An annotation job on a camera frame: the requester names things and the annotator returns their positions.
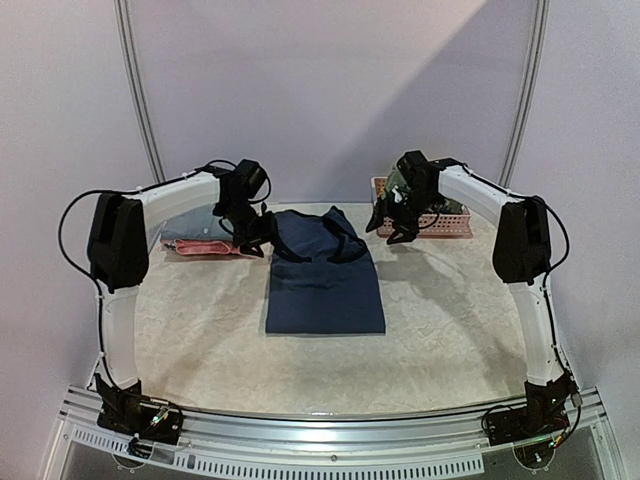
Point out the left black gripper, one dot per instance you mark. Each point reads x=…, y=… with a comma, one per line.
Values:
x=269, y=232

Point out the aluminium front rail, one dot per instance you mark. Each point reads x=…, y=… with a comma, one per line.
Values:
x=448, y=444

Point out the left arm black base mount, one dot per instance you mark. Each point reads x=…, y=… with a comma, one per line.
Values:
x=129, y=412

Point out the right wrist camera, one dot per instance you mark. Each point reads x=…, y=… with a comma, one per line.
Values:
x=414, y=169

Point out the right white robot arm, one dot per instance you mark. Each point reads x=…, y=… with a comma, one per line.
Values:
x=522, y=249

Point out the pink perforated laundry basket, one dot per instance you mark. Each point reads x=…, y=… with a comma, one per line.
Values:
x=447, y=226

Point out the pink folded garment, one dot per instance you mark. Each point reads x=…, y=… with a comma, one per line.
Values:
x=189, y=248

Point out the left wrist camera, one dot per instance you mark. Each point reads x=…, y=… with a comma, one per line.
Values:
x=251, y=179

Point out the grey-blue button shirt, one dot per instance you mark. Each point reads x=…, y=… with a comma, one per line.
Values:
x=199, y=224

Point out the aluminium wall post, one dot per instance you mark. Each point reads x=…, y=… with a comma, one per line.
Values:
x=124, y=24
x=527, y=90

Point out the green printed t-shirt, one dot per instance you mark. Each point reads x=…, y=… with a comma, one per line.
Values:
x=397, y=189

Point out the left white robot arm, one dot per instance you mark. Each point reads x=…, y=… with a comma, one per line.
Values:
x=118, y=250

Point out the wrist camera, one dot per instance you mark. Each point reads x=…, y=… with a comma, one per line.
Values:
x=251, y=179
x=414, y=169

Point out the right aluminium wall post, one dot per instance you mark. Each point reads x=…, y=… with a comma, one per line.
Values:
x=527, y=90

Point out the navy printed t-shirt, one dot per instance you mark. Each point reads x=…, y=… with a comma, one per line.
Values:
x=323, y=279

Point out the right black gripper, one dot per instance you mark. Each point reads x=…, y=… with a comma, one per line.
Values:
x=400, y=214

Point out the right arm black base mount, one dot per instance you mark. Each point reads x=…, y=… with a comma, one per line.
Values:
x=551, y=414

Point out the left aluminium wall post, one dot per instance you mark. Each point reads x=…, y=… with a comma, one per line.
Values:
x=124, y=24

